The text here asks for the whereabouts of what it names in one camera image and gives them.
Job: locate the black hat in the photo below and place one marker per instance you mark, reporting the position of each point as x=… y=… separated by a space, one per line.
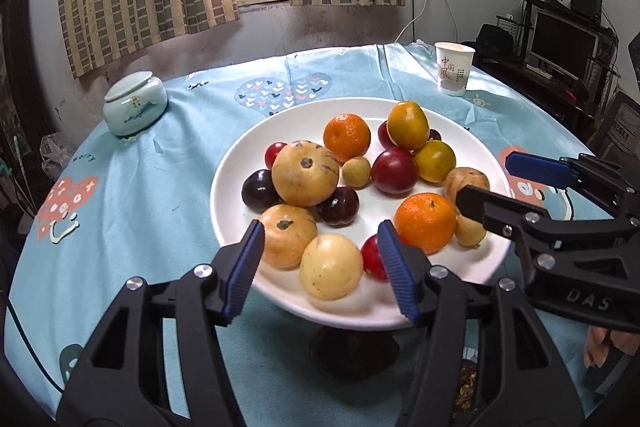
x=495 y=39

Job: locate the computer monitor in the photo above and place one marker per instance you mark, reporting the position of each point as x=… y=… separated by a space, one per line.
x=562 y=42

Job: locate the white plate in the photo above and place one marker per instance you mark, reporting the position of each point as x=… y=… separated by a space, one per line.
x=380 y=212

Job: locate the clear plastic bag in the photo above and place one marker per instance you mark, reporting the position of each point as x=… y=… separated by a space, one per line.
x=55 y=152

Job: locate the orange mandarin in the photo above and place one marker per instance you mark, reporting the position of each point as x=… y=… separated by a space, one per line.
x=346 y=137
x=426 y=223

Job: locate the yellow loquat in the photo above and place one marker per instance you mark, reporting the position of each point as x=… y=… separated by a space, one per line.
x=356 y=171
x=470 y=234

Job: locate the dark red plum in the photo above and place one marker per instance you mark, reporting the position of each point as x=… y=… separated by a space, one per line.
x=382 y=137
x=394 y=171

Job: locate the printed light blue tablecloth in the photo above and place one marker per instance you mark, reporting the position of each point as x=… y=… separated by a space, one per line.
x=150 y=207

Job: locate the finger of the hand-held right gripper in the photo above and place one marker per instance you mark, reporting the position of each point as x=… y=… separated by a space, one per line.
x=537 y=168
x=492 y=209

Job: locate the pale yellow passion fruit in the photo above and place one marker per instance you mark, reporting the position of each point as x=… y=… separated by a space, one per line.
x=331 y=267

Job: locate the white paper cup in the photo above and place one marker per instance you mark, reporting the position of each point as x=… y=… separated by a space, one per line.
x=452 y=69

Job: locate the orange yellow tomato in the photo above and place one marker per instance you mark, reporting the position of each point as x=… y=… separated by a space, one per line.
x=408 y=124

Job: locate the dark wooden desk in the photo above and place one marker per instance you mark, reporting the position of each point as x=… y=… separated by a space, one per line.
x=550 y=97

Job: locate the small striped pepino melon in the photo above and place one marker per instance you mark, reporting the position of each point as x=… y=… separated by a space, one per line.
x=470 y=179

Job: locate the person's right hand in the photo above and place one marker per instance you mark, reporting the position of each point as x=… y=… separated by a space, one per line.
x=597 y=342

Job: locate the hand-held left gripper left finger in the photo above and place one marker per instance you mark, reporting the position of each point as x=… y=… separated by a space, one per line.
x=245 y=267

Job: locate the green-yellow orange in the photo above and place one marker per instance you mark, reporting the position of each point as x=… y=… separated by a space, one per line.
x=435 y=161

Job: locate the pale green ceramic jar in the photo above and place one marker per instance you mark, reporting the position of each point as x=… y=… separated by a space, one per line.
x=135 y=107

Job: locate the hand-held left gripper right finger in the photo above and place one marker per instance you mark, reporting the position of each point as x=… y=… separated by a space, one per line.
x=395 y=267

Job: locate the red cherry tomato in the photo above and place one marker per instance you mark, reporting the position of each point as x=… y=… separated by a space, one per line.
x=272 y=154

